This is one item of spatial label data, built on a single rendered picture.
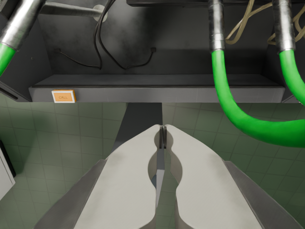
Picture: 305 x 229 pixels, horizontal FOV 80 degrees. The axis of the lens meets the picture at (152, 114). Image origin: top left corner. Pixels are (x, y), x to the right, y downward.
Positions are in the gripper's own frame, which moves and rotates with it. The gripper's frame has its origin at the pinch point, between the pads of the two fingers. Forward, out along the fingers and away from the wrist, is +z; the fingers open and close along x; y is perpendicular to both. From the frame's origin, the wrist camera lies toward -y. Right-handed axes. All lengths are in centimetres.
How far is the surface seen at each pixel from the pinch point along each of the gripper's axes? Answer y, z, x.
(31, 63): 3.0, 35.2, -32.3
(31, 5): -7.9, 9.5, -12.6
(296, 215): 191, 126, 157
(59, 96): 9.7, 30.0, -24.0
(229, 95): 0.3, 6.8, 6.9
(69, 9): -8.2, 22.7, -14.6
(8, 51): -4.1, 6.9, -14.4
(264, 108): 58, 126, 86
